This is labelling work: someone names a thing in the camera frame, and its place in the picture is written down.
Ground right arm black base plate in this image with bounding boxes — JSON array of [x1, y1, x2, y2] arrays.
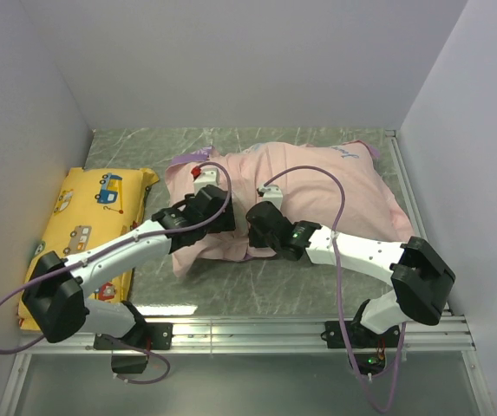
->
[[324, 319, 402, 350]]

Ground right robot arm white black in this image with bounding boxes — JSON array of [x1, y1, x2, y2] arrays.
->
[[246, 202, 455, 348]]

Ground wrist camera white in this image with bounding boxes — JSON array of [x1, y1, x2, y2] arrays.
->
[[191, 166, 219, 193], [258, 184, 284, 210]]

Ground purple princess print pillowcase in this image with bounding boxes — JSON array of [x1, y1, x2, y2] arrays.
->
[[163, 140, 415, 278]]

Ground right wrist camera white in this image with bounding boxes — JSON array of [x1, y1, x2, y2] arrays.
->
[[258, 184, 284, 210]]

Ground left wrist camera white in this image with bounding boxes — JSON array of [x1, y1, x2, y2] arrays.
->
[[191, 166, 219, 193]]

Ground aluminium mounting rail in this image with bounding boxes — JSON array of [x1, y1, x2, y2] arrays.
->
[[17, 315, 477, 354]]

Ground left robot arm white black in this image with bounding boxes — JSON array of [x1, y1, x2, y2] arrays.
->
[[23, 185, 235, 348]]

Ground yellow car print pillow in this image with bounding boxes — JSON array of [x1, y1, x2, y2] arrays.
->
[[16, 166, 161, 333]]

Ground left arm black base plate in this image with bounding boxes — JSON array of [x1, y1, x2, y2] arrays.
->
[[93, 322, 173, 351]]

